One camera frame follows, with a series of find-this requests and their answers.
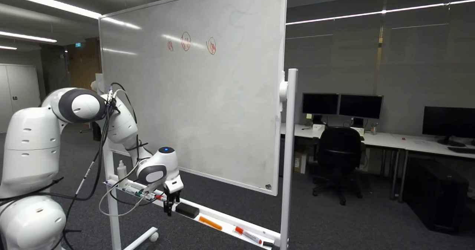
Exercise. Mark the black marker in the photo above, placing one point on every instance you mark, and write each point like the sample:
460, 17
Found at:
268, 244

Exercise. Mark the cup with pens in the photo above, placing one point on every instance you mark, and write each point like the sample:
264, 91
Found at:
373, 129

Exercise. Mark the red and white marker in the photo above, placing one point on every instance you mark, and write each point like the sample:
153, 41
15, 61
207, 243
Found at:
248, 235

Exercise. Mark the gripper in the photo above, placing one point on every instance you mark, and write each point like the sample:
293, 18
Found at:
173, 195

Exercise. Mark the orange marker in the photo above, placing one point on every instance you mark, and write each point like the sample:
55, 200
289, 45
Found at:
210, 223

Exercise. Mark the black whiteboard eraser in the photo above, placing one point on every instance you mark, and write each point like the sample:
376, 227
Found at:
187, 210

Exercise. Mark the black office chair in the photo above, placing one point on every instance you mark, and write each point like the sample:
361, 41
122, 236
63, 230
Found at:
338, 149

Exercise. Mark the long thin ceiling light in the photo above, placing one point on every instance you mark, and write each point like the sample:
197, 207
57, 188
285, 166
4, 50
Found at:
382, 11

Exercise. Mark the small red marker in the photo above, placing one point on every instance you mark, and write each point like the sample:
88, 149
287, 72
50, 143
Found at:
157, 197

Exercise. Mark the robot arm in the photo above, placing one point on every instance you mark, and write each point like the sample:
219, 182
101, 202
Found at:
31, 149

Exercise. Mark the green marker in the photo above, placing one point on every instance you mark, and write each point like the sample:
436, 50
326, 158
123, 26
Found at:
133, 193

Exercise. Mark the white mobile whiteboard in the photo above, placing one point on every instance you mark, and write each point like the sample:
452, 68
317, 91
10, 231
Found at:
207, 94

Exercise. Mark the black computer tower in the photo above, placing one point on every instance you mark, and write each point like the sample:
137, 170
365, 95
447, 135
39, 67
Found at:
434, 198

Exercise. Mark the monitor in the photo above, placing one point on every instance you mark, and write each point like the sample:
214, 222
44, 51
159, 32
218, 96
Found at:
447, 122

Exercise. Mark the cardboard box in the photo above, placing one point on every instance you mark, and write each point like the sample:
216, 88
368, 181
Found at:
300, 162

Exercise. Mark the blue marker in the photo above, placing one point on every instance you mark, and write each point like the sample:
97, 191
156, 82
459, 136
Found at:
110, 183

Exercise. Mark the row of white desks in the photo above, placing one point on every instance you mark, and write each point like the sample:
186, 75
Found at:
393, 140

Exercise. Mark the white cabinet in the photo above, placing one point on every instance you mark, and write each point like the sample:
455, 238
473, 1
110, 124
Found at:
16, 94

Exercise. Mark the white spray bottle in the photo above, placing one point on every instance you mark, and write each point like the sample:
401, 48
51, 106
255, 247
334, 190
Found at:
121, 170

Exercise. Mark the row of monitors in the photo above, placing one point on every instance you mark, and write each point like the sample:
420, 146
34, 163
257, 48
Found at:
343, 105

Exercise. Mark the ceiling light strip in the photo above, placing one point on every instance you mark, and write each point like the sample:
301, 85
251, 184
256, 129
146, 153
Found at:
48, 2
26, 36

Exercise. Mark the wooden door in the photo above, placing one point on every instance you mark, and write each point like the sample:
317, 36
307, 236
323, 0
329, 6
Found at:
85, 64

